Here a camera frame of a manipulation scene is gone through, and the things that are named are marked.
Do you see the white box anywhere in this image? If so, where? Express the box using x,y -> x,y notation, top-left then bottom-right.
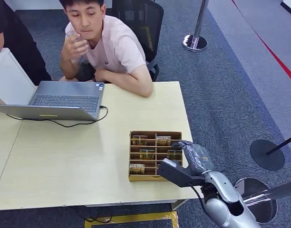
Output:
0,47 -> 36,106

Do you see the seated person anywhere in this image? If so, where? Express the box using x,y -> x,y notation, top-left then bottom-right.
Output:
58,0 -> 153,98

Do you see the chrome stanchion post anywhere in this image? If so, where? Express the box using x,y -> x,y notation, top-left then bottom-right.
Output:
233,177 -> 291,225
182,0 -> 210,53

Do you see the brown wooden card organizer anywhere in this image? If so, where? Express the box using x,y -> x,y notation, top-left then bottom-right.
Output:
129,130 -> 184,182

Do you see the black stanchion post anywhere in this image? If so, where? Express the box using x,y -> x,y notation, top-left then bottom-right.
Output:
249,133 -> 291,172

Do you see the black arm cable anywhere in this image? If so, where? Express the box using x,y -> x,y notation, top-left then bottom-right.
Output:
188,183 -> 209,218

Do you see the grey laptop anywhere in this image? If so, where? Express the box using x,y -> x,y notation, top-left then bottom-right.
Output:
0,81 -> 105,122

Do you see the red floor tape line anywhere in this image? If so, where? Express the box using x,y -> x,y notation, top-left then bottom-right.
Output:
231,0 -> 291,88

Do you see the green hotel card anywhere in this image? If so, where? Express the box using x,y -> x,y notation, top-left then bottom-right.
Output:
138,149 -> 156,161
156,135 -> 172,147
167,150 -> 183,161
129,163 -> 146,176
132,135 -> 148,146

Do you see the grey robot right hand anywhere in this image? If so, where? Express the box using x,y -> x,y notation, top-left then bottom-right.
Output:
172,140 -> 215,177

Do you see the black floor cable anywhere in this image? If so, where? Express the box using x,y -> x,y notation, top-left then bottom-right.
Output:
78,208 -> 113,225

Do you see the black mesh office chair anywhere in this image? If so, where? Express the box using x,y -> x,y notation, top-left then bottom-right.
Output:
106,0 -> 165,83

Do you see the black laptop cable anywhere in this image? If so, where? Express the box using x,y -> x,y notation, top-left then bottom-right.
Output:
5,105 -> 109,129

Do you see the person's right hand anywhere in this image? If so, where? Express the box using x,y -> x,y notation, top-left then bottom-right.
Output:
61,32 -> 89,62

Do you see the person in dark clothing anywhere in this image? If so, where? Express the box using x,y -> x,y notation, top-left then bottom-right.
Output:
0,0 -> 52,86

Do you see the person's left hand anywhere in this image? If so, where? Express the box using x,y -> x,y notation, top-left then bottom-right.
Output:
94,68 -> 110,84

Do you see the yellow floor tape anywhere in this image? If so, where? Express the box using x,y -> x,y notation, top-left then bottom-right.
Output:
84,210 -> 180,228

